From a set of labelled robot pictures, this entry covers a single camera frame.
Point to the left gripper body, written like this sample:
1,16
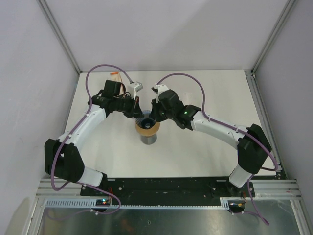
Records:
125,106

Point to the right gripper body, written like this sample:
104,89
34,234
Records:
165,114

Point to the blue plastic dripper cone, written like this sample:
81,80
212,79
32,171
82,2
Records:
145,122

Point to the orange coffee filter pack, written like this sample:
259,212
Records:
115,76

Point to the grey glass carafe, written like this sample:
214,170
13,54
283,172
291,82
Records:
148,140

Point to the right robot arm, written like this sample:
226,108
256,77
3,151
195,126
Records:
251,144

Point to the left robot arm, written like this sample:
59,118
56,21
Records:
62,156

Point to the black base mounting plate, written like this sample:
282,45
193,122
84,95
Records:
172,198

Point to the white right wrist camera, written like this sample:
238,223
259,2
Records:
159,89

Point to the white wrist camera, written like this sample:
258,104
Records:
159,89
133,88

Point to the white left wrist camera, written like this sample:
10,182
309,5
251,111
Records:
133,88

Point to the white slotted cable duct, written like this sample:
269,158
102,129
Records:
89,203

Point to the aluminium frame rail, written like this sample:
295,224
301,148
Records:
264,189

